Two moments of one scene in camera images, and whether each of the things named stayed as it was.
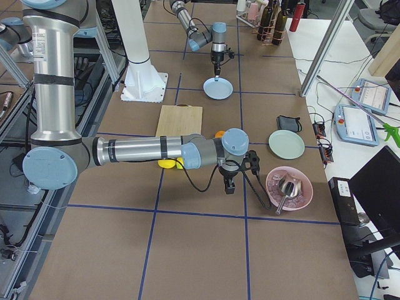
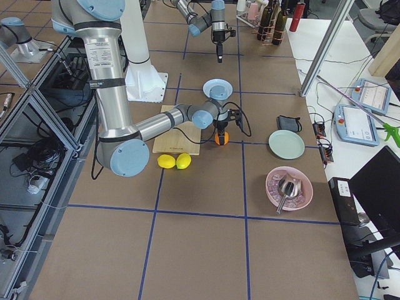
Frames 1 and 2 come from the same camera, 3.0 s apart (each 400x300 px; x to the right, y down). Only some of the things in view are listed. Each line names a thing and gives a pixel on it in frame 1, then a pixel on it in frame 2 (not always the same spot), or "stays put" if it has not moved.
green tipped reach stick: x=393 y=132 stays put
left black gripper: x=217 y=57 → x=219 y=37
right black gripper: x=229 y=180 → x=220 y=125
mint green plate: x=287 y=144 stays put
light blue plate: x=220 y=90 stays put
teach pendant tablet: x=355 y=125 stays put
